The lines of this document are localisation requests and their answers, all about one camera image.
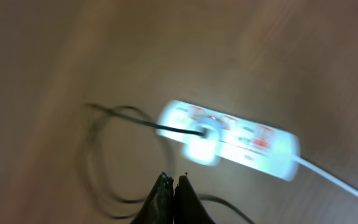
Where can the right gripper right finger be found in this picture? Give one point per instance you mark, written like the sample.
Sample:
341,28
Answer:
187,207

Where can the white charger plug adapter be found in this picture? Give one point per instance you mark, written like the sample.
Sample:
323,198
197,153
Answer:
204,149

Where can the white power strip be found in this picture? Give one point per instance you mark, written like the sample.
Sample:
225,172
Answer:
258,146

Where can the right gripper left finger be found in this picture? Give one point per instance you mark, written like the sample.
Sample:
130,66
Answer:
158,206

